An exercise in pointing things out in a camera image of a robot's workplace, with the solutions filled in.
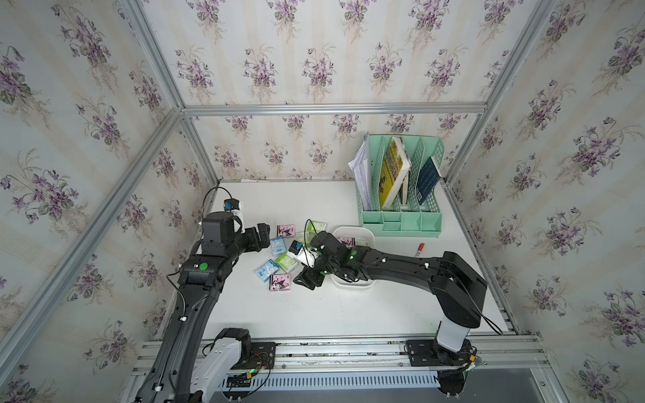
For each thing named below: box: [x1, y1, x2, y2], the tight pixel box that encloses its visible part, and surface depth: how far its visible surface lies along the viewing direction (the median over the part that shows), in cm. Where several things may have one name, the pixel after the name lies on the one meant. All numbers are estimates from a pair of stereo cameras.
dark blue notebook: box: [416, 157, 441, 205], surface depth 107 cm
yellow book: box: [378, 136, 412, 210], surface depth 100 cm
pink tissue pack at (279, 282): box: [268, 273, 291, 292], surface depth 87 cm
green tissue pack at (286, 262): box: [275, 251, 299, 273], surface depth 92 cm
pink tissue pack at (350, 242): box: [337, 235, 357, 249], surface depth 97 cm
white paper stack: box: [347, 131, 373, 212], surface depth 91 cm
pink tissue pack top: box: [276, 224, 296, 238], surface depth 101 cm
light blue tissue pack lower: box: [254, 258, 280, 283], surface depth 90 cm
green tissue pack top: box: [306, 219, 327, 239], surface depth 103 cm
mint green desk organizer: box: [355, 134, 446, 239], surface depth 103 cm
